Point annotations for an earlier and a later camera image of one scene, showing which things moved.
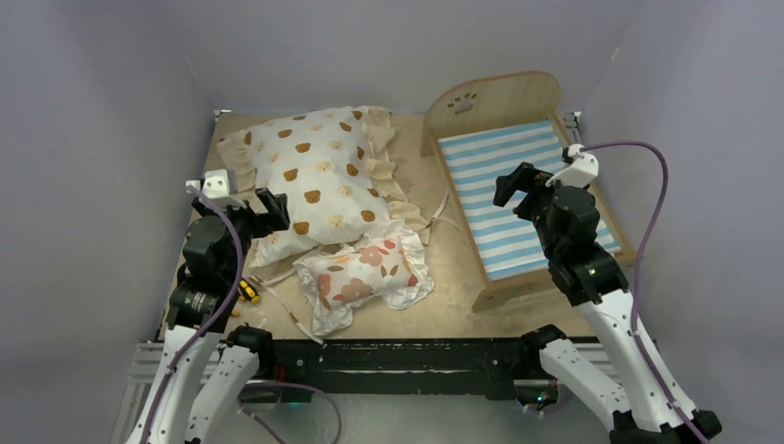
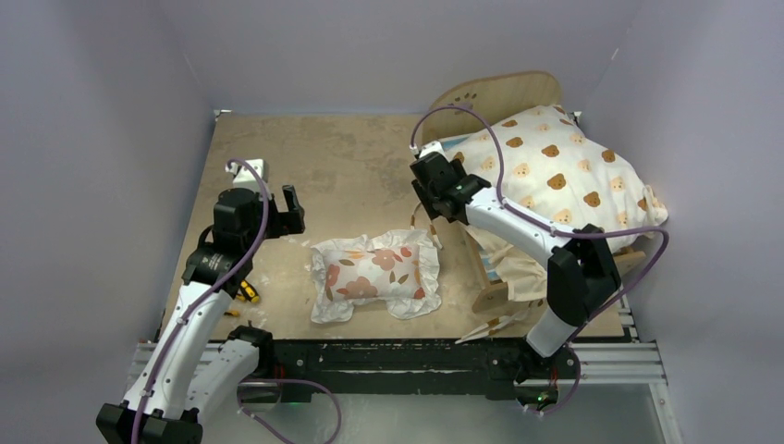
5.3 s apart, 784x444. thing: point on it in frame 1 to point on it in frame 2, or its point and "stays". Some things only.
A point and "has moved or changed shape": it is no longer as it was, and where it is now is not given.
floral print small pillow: x=387 y=266 has moved or changed shape
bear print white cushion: x=337 y=172 to x=547 y=165
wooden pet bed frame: x=492 y=101 stays
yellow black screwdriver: x=247 y=292 stays
